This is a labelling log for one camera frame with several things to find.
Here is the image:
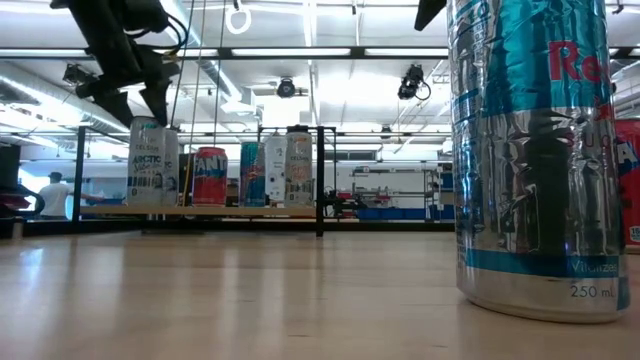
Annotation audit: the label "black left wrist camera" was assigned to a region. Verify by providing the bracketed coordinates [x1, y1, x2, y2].
[122, 0, 171, 34]

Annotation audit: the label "person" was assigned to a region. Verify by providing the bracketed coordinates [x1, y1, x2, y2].
[37, 171, 106, 221]

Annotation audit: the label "black machine on bench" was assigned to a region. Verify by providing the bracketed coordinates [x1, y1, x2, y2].
[324, 187, 369, 219]

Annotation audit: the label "white hanging ring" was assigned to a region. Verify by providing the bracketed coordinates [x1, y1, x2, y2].
[224, 3, 253, 36]

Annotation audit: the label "black ceiling spotlights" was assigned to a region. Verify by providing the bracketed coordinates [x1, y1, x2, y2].
[62, 63, 96, 87]

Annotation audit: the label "black shelf divider post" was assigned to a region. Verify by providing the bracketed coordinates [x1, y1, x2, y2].
[314, 125, 326, 238]

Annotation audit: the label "black hanging device with cable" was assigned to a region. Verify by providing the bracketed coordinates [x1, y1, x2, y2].
[397, 63, 432, 101]

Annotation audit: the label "black office chair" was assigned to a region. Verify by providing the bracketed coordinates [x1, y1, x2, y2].
[0, 182, 46, 221]

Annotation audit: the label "black computer monitor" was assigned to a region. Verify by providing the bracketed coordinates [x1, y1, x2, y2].
[178, 152, 195, 197]

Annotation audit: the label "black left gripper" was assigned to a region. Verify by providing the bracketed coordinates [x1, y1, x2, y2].
[75, 14, 181, 129]

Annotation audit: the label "thin black hanging cable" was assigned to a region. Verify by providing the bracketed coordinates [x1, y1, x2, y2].
[209, 0, 226, 146]

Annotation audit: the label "black aluminium table frame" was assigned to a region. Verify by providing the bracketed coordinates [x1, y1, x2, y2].
[0, 124, 456, 236]

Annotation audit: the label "blue storage bin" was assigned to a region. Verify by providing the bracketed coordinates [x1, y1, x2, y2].
[357, 207, 456, 222]

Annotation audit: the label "black box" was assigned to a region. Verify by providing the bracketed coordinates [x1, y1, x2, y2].
[0, 143, 22, 189]

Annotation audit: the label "metal shelving rack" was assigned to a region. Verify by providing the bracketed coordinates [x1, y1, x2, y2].
[349, 166, 454, 221]

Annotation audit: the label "wooden shelf board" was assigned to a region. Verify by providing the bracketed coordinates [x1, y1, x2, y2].
[79, 204, 317, 218]

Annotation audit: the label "long black cable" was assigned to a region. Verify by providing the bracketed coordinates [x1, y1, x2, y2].
[168, 0, 196, 129]

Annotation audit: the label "blue silver Red Bull can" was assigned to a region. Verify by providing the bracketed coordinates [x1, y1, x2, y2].
[238, 141, 267, 208]
[447, 0, 630, 324]

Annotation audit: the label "white Celsius can orange print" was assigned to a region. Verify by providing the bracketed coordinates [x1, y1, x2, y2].
[284, 124, 315, 208]

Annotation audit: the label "silver ventilation duct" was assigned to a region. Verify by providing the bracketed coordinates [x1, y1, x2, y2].
[0, 59, 129, 136]

